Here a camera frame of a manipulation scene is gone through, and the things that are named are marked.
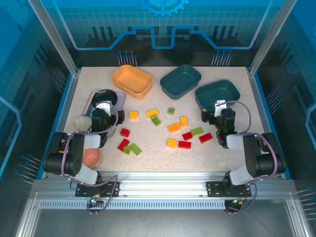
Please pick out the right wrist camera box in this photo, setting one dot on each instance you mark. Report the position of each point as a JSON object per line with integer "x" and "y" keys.
{"x": 219, "y": 108}

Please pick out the green long lego brick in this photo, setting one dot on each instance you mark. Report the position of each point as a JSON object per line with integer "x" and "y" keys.
{"x": 196, "y": 131}
{"x": 136, "y": 148}

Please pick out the teal plastic container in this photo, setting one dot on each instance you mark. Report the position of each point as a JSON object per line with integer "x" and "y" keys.
{"x": 180, "y": 81}
{"x": 217, "y": 93}

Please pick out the lavender tray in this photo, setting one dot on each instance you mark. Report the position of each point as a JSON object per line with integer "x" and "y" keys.
{"x": 121, "y": 98}

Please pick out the yellow small lego brick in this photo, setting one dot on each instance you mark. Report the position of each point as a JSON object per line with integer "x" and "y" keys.
{"x": 133, "y": 114}
{"x": 171, "y": 143}
{"x": 183, "y": 121}

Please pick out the black bowl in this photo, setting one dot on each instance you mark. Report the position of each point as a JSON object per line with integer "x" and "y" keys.
{"x": 105, "y": 96}

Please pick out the red long lego brick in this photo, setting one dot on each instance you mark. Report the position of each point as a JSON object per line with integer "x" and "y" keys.
{"x": 123, "y": 144}
{"x": 205, "y": 137}
{"x": 185, "y": 144}

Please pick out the slotted metal strip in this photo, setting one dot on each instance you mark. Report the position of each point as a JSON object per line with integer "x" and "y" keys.
{"x": 160, "y": 205}

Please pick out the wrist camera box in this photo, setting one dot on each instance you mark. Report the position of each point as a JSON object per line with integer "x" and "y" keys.
{"x": 103, "y": 107}
{"x": 219, "y": 108}

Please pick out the blue table edge strip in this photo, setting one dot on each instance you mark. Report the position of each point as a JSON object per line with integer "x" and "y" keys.
{"x": 55, "y": 123}
{"x": 267, "y": 123}

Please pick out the small connector board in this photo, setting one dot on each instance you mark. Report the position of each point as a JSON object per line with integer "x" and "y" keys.
{"x": 95, "y": 199}
{"x": 238, "y": 201}

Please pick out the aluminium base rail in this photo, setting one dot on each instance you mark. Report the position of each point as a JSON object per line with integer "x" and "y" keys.
{"x": 160, "y": 185}

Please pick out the yellow long lego brick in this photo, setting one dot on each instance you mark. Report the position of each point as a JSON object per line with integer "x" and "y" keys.
{"x": 174, "y": 127}
{"x": 152, "y": 112}

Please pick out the aluminium frame post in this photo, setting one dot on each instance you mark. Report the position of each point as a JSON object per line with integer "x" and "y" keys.
{"x": 54, "y": 37}
{"x": 269, "y": 37}

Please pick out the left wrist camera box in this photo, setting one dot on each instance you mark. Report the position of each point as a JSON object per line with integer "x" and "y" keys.
{"x": 103, "y": 107}

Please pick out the red small lego brick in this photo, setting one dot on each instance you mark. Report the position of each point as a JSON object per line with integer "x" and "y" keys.
{"x": 125, "y": 132}
{"x": 187, "y": 136}

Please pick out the pink bowl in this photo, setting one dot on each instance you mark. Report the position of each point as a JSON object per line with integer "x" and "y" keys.
{"x": 92, "y": 158}

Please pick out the yellow plastic container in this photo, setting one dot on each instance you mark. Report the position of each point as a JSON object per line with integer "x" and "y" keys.
{"x": 132, "y": 81}

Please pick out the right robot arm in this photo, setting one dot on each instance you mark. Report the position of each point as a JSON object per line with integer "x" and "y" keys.
{"x": 256, "y": 160}

